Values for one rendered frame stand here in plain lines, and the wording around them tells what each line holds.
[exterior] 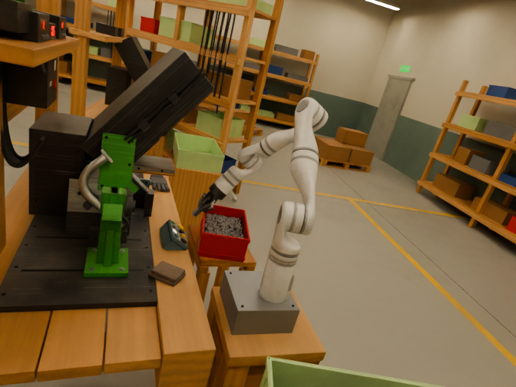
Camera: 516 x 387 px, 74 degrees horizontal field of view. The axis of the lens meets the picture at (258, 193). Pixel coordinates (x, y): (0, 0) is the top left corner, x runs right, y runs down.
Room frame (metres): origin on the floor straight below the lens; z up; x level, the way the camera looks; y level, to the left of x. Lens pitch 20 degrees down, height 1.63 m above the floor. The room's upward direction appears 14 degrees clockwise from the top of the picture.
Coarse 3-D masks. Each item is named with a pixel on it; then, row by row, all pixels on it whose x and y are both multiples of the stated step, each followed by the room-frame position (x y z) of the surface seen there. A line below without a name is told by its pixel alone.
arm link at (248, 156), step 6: (258, 144) 1.33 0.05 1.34; (240, 150) 1.36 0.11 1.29; (246, 150) 1.34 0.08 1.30; (252, 150) 1.32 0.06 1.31; (258, 150) 1.32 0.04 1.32; (264, 150) 1.31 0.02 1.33; (240, 156) 1.33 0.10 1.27; (246, 156) 1.32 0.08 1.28; (252, 156) 1.34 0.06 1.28; (264, 156) 1.32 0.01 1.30; (240, 162) 1.35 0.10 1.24; (246, 162) 1.33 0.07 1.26; (252, 162) 1.33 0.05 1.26
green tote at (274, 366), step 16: (272, 368) 0.67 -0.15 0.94; (288, 368) 0.68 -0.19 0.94; (304, 368) 0.68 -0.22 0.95; (320, 368) 0.69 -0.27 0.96; (336, 368) 0.70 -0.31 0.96; (272, 384) 0.60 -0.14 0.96; (288, 384) 0.68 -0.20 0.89; (304, 384) 0.68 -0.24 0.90; (320, 384) 0.69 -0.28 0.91; (336, 384) 0.69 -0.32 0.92; (352, 384) 0.70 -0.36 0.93; (368, 384) 0.70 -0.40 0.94; (384, 384) 0.70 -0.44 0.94; (400, 384) 0.71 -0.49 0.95; (416, 384) 0.72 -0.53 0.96
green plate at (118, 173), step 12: (108, 144) 1.18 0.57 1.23; (120, 144) 1.20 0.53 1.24; (132, 144) 1.22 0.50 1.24; (120, 156) 1.19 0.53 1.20; (132, 156) 1.21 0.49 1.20; (108, 168) 1.17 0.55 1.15; (120, 168) 1.18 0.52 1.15; (132, 168) 1.20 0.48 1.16; (108, 180) 1.16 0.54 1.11; (120, 180) 1.17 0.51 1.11
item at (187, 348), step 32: (160, 192) 1.63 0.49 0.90; (160, 224) 1.31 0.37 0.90; (160, 256) 1.08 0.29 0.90; (160, 288) 0.91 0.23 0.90; (192, 288) 0.95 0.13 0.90; (160, 320) 0.77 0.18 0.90; (192, 320) 0.80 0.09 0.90; (192, 352) 0.69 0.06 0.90; (160, 384) 0.67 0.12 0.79; (192, 384) 0.70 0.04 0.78
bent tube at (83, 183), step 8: (104, 152) 1.14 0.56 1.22; (96, 160) 1.13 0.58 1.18; (104, 160) 1.14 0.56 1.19; (112, 160) 1.14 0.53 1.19; (88, 168) 1.11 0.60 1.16; (96, 168) 1.12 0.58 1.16; (80, 176) 1.10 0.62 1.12; (88, 176) 1.11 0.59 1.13; (80, 184) 1.09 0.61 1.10; (88, 192) 1.09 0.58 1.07; (88, 200) 1.09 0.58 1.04; (96, 200) 1.10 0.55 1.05; (96, 208) 1.09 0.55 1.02
